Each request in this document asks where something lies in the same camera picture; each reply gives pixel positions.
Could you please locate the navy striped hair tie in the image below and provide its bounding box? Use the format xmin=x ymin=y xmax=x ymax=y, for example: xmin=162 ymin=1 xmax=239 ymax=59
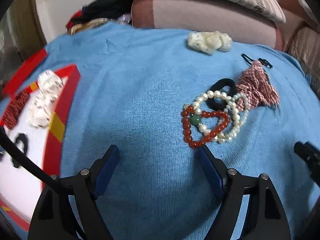
xmin=11 ymin=133 xmax=29 ymax=169

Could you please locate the red white checkered scrunchie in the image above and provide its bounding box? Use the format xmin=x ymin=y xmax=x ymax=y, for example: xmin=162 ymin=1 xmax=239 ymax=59
xmin=235 ymin=60 xmax=280 ymax=112

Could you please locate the red white-dotted scrunchie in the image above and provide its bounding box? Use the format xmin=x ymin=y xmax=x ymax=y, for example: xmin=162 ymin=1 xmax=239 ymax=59
xmin=3 ymin=90 xmax=29 ymax=129

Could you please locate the black thick hair tie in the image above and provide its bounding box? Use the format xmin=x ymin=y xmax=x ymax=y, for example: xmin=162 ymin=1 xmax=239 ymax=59
xmin=207 ymin=78 xmax=237 ymax=111

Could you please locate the white pearl bracelet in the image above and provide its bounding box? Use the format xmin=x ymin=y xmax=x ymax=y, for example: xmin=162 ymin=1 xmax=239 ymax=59
xmin=191 ymin=90 xmax=241 ymax=144

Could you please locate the red bead bracelet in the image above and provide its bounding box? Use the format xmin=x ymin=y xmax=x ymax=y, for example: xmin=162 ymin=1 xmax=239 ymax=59
xmin=181 ymin=105 xmax=231 ymax=149

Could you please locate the white black-dotted scrunchie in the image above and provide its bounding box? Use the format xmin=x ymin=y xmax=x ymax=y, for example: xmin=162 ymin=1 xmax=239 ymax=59
xmin=28 ymin=69 xmax=64 ymax=128

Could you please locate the red jewelry box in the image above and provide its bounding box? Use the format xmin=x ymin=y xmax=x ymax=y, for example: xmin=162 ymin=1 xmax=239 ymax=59
xmin=0 ymin=64 xmax=80 ymax=231

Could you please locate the striped floral pillow right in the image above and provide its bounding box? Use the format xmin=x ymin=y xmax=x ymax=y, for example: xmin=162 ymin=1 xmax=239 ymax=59
xmin=288 ymin=27 xmax=319 ymax=97

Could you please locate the red box lid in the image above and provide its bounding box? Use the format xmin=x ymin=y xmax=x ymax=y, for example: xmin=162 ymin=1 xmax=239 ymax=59
xmin=2 ymin=48 xmax=48 ymax=97

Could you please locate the cream dotted scrunchie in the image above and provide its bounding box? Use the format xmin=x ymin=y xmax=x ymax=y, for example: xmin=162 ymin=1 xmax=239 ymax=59
xmin=187 ymin=31 xmax=233 ymax=55

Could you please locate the blue towel bed cover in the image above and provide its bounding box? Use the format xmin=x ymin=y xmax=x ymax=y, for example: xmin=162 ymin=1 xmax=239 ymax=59
xmin=0 ymin=22 xmax=320 ymax=240

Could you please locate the pink mauve cushion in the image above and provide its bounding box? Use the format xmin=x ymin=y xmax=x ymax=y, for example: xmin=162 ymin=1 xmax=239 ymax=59
xmin=131 ymin=0 xmax=283 ymax=50

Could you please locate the beige patterned cloth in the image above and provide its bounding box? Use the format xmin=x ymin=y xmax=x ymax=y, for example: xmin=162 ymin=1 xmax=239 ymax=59
xmin=67 ymin=18 xmax=115 ymax=35

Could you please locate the dark clothes pile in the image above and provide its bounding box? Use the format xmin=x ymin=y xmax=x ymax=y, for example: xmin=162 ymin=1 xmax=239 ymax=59
xmin=66 ymin=0 xmax=134 ymax=31

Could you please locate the thin black hair tie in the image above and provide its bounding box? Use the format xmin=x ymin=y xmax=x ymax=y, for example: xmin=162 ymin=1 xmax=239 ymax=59
xmin=241 ymin=53 xmax=273 ymax=69

